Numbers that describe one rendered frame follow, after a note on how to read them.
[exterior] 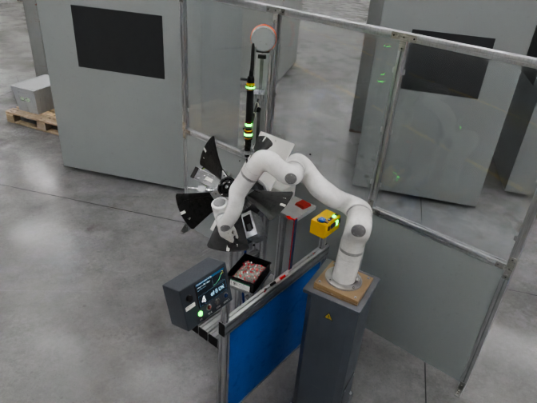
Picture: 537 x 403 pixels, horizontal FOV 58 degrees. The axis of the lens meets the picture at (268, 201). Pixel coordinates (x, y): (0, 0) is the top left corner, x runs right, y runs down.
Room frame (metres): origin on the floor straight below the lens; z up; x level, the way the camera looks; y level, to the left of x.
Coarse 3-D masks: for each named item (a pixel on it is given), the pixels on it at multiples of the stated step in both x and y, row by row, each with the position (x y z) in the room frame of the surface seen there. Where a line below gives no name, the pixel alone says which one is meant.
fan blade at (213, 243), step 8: (240, 216) 2.27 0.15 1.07; (240, 224) 2.23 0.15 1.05; (216, 232) 2.17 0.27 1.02; (240, 232) 2.19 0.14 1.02; (216, 240) 2.14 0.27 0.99; (224, 240) 2.14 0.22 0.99; (240, 240) 2.16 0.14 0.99; (216, 248) 2.11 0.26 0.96; (224, 248) 2.11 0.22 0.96; (232, 248) 2.11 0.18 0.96; (240, 248) 2.12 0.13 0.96; (248, 248) 2.13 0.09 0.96
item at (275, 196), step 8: (256, 192) 2.31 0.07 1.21; (264, 192) 2.31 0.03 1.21; (272, 192) 2.31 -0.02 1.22; (280, 192) 2.30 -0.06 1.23; (288, 192) 2.29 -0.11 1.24; (256, 200) 2.23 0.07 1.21; (264, 200) 2.23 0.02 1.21; (272, 200) 2.23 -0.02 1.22; (280, 200) 2.23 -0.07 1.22; (288, 200) 2.22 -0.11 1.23; (264, 208) 2.17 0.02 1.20; (272, 208) 2.17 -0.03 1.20; (280, 208) 2.17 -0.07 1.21; (272, 216) 2.12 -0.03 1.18
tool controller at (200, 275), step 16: (192, 272) 1.56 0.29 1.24; (208, 272) 1.54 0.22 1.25; (224, 272) 1.60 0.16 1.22; (176, 288) 1.44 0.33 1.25; (192, 288) 1.46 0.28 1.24; (208, 288) 1.51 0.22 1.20; (224, 288) 1.57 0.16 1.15; (176, 304) 1.42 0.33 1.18; (192, 304) 1.44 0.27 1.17; (208, 304) 1.49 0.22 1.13; (224, 304) 1.55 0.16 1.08; (176, 320) 1.43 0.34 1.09; (192, 320) 1.41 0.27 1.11
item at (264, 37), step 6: (264, 24) 3.04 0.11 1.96; (258, 30) 3.00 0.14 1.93; (264, 30) 3.00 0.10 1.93; (270, 30) 3.00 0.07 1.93; (252, 36) 3.00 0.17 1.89; (258, 36) 3.00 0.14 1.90; (264, 36) 3.00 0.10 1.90; (270, 36) 2.99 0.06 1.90; (252, 42) 3.00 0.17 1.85; (258, 42) 3.00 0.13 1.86; (264, 42) 3.00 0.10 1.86; (270, 42) 2.99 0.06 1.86; (258, 48) 3.00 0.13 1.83; (264, 48) 3.00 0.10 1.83; (270, 48) 2.99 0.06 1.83
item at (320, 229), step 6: (324, 210) 2.40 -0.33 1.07; (318, 216) 2.33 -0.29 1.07; (324, 216) 2.34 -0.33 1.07; (330, 216) 2.34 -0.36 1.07; (336, 216) 2.35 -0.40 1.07; (312, 222) 2.29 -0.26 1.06; (318, 222) 2.27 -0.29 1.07; (324, 222) 2.27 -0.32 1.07; (330, 222) 2.28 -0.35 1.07; (312, 228) 2.28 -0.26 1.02; (318, 228) 2.26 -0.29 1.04; (324, 228) 2.24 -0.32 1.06; (330, 228) 2.28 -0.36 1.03; (336, 228) 2.34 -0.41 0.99; (318, 234) 2.26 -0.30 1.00; (324, 234) 2.24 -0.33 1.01
